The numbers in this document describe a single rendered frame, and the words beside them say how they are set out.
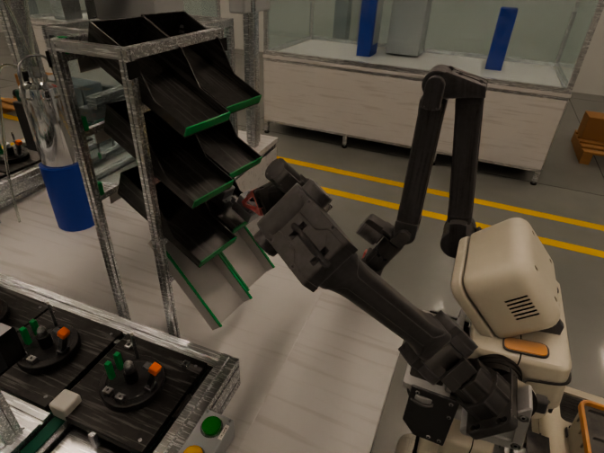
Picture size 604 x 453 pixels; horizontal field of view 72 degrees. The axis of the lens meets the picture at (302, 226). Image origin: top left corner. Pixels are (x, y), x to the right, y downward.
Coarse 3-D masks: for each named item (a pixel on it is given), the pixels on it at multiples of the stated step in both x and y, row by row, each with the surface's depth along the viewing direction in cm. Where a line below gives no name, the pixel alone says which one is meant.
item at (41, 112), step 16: (32, 80) 139; (48, 80) 142; (32, 96) 138; (48, 96) 140; (32, 112) 141; (48, 112) 142; (64, 112) 147; (32, 128) 145; (48, 128) 145; (64, 128) 148; (48, 144) 147; (64, 144) 150; (48, 160) 151; (64, 160) 152
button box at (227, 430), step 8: (208, 416) 91; (224, 416) 92; (200, 424) 90; (224, 424) 90; (232, 424) 91; (192, 432) 88; (200, 432) 88; (224, 432) 88; (232, 432) 92; (192, 440) 87; (200, 440) 87; (208, 440) 87; (216, 440) 87; (224, 440) 88; (184, 448) 85; (208, 448) 86; (216, 448) 86; (224, 448) 89
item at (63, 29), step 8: (192, 16) 208; (200, 16) 206; (208, 16) 207; (40, 24) 162; (48, 24) 163; (56, 24) 166; (64, 24) 168; (72, 24) 172; (80, 24) 175; (88, 24) 179; (208, 24) 186; (216, 24) 192; (224, 24) 198; (232, 24) 204; (48, 32) 163; (56, 32) 161; (64, 32) 161; (72, 32) 159; (80, 32) 157; (232, 32) 206; (232, 40) 208; (232, 48) 209; (232, 56) 211; (232, 64) 213; (104, 184) 194
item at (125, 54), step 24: (48, 48) 81; (120, 48) 76; (144, 48) 79; (168, 48) 86; (120, 72) 78; (72, 96) 87; (72, 120) 89; (144, 120) 84; (144, 144) 85; (144, 168) 88; (96, 192) 99; (144, 192) 91; (96, 216) 101; (120, 288) 115; (168, 288) 106; (120, 312) 119; (168, 312) 111
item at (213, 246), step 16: (128, 176) 101; (128, 192) 100; (160, 192) 108; (144, 208) 99; (160, 208) 105; (176, 208) 107; (208, 208) 107; (176, 224) 104; (192, 224) 106; (208, 224) 108; (176, 240) 98; (192, 240) 103; (208, 240) 105; (224, 240) 107; (192, 256) 98; (208, 256) 99
